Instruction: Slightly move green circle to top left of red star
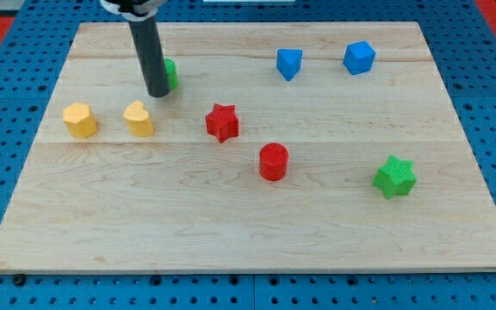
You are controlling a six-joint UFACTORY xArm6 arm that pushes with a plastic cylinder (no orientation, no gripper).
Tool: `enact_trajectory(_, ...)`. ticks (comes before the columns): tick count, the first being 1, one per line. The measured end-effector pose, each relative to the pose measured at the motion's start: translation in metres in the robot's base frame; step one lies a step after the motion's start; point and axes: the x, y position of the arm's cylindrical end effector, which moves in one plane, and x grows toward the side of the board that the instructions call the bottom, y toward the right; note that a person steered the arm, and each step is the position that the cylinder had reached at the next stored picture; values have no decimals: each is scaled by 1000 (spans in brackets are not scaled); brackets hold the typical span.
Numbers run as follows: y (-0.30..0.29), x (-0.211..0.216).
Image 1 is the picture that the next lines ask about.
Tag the green cylinder block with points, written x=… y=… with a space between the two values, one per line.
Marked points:
x=172 y=74

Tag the red star block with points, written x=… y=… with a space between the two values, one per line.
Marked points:
x=222 y=122

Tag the green star block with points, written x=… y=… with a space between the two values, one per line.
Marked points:
x=395 y=177

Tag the red cylinder block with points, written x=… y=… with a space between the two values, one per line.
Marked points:
x=273 y=161

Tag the light wooden board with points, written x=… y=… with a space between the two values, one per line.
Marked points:
x=180 y=202

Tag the blue triangular prism block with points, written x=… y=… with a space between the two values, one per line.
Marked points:
x=288 y=62

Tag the yellow heart block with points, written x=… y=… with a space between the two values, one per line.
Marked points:
x=138 y=119

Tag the blue cube block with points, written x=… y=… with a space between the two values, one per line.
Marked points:
x=359 y=57

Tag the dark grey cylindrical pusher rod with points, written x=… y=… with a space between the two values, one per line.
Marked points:
x=151 y=58

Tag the yellow hexagon block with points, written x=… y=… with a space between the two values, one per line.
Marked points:
x=80 y=120

